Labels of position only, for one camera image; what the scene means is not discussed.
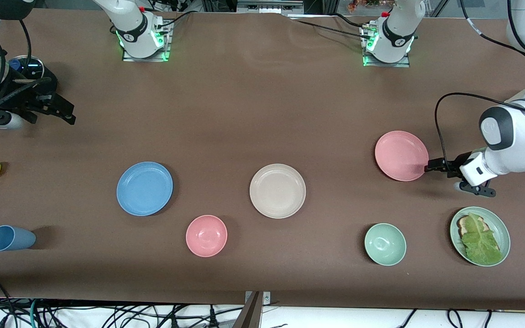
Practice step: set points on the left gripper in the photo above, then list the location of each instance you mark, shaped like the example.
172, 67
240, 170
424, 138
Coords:
453, 165

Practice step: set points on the green bowl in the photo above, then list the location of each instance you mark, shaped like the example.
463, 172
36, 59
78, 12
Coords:
385, 244

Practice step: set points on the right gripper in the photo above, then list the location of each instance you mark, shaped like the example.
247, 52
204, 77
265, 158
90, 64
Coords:
29, 101

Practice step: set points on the toasted bread slice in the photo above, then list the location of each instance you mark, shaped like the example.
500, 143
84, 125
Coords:
463, 224

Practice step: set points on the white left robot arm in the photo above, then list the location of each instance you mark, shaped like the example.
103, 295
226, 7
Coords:
517, 141

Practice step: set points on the small metal bracket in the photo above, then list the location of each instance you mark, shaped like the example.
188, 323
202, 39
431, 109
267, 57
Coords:
267, 298

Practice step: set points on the beige plate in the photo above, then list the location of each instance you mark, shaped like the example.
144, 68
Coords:
277, 191

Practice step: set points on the glass lid with blue knob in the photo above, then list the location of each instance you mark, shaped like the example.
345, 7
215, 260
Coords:
32, 67

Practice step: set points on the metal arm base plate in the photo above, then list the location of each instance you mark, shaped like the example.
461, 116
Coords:
406, 61
167, 45

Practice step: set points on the pink plate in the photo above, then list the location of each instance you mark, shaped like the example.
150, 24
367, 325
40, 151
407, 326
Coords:
401, 156

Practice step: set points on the green plate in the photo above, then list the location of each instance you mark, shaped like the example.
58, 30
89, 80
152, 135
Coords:
501, 228

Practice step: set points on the blue cup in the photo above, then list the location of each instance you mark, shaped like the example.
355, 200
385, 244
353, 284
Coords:
12, 238

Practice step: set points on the pink bowl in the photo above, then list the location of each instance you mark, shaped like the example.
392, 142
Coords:
206, 236

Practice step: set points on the blue plate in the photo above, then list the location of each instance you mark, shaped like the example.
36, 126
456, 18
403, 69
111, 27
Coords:
144, 188

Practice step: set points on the brown camera stand bar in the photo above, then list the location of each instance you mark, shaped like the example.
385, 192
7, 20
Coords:
249, 314

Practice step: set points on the green lettuce leaf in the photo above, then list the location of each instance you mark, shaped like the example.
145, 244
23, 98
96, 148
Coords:
481, 243

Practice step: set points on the aluminium frame profile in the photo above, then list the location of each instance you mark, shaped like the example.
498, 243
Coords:
269, 5

